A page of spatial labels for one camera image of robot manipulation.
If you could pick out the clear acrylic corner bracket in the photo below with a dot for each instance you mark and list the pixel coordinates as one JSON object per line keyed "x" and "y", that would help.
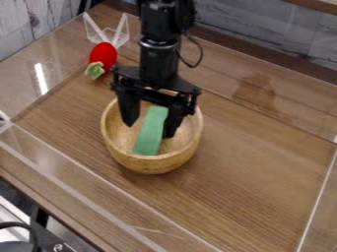
{"x": 114, "y": 36}

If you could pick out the black table leg bracket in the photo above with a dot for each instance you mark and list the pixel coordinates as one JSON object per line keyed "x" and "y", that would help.
{"x": 55, "y": 237}

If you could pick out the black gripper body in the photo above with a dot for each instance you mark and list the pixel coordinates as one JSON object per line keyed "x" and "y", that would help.
{"x": 154, "y": 79}

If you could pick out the brown wooden bowl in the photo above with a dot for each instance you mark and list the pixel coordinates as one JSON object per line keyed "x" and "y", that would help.
{"x": 175, "y": 150}

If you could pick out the clear acrylic tray wall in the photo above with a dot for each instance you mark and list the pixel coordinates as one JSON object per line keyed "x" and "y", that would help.
{"x": 111, "y": 219}

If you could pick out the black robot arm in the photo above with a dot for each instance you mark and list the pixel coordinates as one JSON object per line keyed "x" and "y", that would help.
{"x": 166, "y": 19}

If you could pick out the red plush radish toy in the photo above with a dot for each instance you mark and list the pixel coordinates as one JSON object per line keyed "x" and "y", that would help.
{"x": 103, "y": 58}

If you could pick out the green rectangular block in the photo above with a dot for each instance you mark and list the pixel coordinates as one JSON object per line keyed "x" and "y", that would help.
{"x": 149, "y": 138}

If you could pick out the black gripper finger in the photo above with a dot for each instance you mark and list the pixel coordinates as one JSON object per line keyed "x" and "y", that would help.
{"x": 173, "y": 122}
{"x": 129, "y": 105}

